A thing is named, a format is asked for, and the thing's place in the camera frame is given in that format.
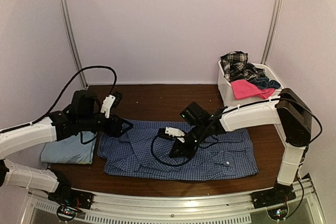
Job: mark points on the left aluminium frame post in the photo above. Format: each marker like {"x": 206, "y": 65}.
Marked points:
{"x": 70, "y": 34}

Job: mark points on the blue dotted shirt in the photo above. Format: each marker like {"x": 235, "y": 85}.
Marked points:
{"x": 142, "y": 152}

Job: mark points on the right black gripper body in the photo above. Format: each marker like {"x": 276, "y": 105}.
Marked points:
{"x": 190, "y": 152}

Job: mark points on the right aluminium frame post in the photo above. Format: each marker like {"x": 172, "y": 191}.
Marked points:
{"x": 272, "y": 30}

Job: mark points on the dark plaid shirt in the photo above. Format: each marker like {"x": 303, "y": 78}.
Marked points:
{"x": 236, "y": 66}

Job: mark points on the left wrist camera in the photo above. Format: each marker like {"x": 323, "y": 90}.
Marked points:
{"x": 110, "y": 102}

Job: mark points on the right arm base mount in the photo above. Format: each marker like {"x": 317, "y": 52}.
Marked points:
{"x": 275, "y": 200}

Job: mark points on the front aluminium frame rail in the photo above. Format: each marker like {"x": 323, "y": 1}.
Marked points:
{"x": 229, "y": 208}

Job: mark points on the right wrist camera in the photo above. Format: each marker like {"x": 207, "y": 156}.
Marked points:
{"x": 170, "y": 133}

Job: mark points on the light blue printed t-shirt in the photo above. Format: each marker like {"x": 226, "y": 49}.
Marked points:
{"x": 70, "y": 150}

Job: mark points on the pink garment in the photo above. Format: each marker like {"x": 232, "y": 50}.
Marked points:
{"x": 243, "y": 89}

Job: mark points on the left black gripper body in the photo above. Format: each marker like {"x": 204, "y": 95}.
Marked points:
{"x": 107, "y": 130}

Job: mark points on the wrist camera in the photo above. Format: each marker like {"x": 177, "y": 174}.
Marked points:
{"x": 170, "y": 133}
{"x": 110, "y": 102}

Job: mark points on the aluminium frame post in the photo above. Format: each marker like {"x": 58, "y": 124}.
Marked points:
{"x": 272, "y": 30}
{"x": 70, "y": 34}

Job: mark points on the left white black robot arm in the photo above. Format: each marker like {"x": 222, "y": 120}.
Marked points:
{"x": 85, "y": 113}

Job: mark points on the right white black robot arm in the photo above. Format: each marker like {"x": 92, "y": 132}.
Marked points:
{"x": 285, "y": 109}

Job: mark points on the white plastic laundry basket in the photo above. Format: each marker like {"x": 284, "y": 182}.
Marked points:
{"x": 226, "y": 92}

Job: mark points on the navy blue garment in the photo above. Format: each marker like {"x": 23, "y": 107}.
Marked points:
{"x": 265, "y": 83}

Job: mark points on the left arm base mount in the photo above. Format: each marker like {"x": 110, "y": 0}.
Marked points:
{"x": 71, "y": 204}

